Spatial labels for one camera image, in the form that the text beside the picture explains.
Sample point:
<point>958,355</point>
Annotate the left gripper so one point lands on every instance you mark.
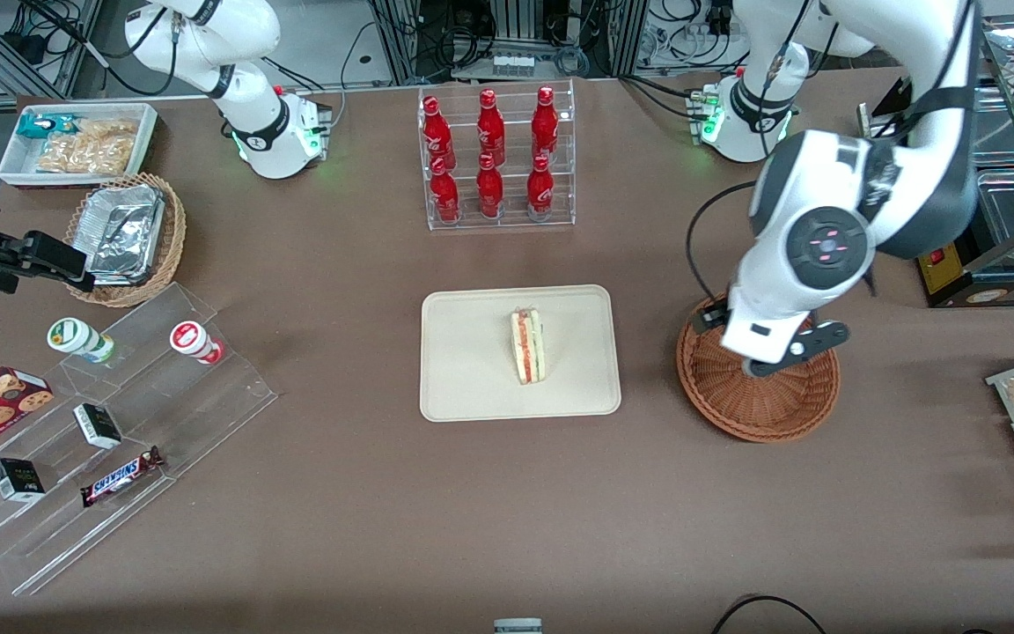
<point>713,319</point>

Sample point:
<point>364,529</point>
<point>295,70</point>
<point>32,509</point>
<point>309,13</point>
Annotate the triangular sandwich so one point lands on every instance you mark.
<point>529,348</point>

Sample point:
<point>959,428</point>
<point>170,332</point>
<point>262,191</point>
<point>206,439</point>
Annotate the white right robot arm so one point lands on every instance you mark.
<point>234,35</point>

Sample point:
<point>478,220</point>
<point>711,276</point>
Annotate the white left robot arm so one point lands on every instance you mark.
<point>912,88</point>

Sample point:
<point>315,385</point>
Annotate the brown wicker basket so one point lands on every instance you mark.
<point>780,414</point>

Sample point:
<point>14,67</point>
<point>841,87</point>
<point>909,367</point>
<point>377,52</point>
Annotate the light wicker basket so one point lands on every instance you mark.
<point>174,238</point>

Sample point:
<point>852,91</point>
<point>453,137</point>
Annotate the cream rectangular tray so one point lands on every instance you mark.
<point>472,352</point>

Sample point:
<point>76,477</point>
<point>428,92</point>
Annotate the aluminium foil container stack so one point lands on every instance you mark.
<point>124,233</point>

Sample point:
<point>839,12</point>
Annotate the green lid yogurt cup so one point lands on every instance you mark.
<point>71,335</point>

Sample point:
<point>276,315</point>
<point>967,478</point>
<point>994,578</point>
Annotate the white plastic bin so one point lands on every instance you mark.
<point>7,163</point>

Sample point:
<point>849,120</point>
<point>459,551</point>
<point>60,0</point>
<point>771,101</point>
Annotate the clear bag of chips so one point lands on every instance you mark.
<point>89,150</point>

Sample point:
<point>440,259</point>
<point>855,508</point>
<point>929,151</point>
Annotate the teal snack packet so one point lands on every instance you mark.
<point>36,125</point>

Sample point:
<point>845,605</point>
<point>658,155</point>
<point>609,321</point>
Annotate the red lid yogurt cup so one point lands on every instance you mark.
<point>190,339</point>

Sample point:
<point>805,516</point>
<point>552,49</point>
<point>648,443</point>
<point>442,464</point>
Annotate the small black carton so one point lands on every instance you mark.
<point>18,480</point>
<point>98,425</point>

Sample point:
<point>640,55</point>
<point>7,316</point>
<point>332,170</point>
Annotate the clear acrylic stepped shelf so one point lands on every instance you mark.
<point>164,414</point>

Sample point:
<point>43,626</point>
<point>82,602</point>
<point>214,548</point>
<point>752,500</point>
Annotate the Snickers chocolate bar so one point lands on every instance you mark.
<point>120,476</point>

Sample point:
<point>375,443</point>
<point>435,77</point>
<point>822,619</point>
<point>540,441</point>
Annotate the red cola bottle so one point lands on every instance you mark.
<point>545,125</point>
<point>489,189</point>
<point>490,128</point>
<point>444,194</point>
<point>437,132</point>
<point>540,191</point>

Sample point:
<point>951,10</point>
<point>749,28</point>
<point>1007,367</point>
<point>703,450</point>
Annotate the clear acrylic bottle rack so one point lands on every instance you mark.
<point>498,224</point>

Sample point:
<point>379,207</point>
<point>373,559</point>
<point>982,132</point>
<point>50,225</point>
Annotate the white power strip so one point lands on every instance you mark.
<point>513,64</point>

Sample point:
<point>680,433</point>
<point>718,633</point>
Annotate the grey metal clamp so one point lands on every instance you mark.
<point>518,627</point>

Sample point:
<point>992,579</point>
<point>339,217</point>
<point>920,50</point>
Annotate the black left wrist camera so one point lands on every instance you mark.
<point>714,315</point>

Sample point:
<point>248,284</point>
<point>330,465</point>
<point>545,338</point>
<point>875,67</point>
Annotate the black left wrist bracket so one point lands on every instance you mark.
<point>824,337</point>

